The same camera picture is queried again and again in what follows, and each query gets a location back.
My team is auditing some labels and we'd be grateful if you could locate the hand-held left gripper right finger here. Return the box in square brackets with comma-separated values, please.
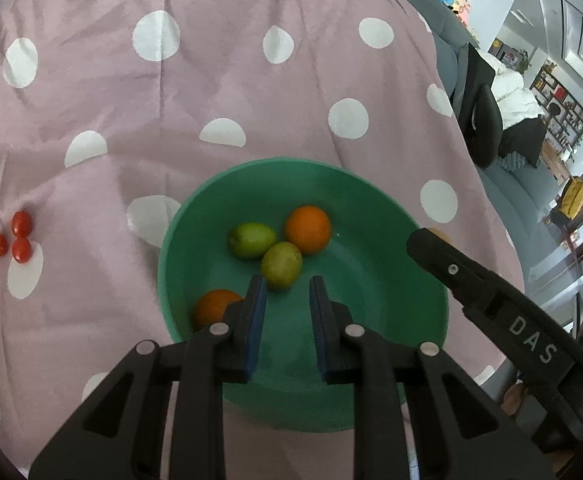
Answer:
[309, 275, 557, 480]

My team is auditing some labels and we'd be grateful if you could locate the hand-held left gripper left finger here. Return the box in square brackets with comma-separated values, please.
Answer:
[28, 274, 268, 480]

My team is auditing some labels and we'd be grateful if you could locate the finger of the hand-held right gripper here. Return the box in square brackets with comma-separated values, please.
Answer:
[406, 227, 510, 311]

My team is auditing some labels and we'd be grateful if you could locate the large orange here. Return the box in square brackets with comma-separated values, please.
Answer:
[192, 289, 244, 332]

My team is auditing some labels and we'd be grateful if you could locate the green plastic bowl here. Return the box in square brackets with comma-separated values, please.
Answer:
[157, 156, 449, 433]

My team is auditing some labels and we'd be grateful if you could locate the small green mango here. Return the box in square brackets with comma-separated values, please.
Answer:
[228, 222, 277, 260]

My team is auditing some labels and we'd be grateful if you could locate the small orange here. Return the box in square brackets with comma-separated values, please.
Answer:
[284, 205, 332, 255]

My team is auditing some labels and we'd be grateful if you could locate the person's right hand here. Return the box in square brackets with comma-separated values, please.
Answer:
[502, 382, 529, 416]

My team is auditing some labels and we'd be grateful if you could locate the black cushion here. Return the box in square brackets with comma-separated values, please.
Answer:
[499, 117, 549, 168]

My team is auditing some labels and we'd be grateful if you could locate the yellow chair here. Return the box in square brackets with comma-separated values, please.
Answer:
[559, 176, 583, 221]

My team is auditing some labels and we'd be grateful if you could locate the white bedding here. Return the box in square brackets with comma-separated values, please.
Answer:
[486, 52, 545, 131]

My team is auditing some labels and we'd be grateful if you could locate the dark display shelf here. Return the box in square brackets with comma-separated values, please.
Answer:
[529, 60, 583, 161]

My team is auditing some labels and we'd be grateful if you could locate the pink polka-dot blanket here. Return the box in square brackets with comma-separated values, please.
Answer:
[0, 0, 527, 480]

